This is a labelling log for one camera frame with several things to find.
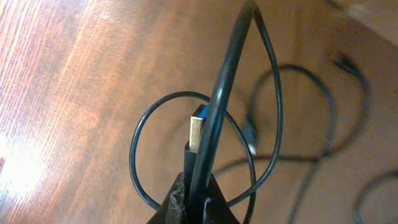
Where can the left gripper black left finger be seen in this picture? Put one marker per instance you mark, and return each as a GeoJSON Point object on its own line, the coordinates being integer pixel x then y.
{"type": "Point", "coordinates": [172, 209]}

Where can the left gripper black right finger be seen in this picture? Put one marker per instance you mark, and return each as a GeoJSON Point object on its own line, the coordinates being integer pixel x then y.
{"type": "Point", "coordinates": [216, 210]}

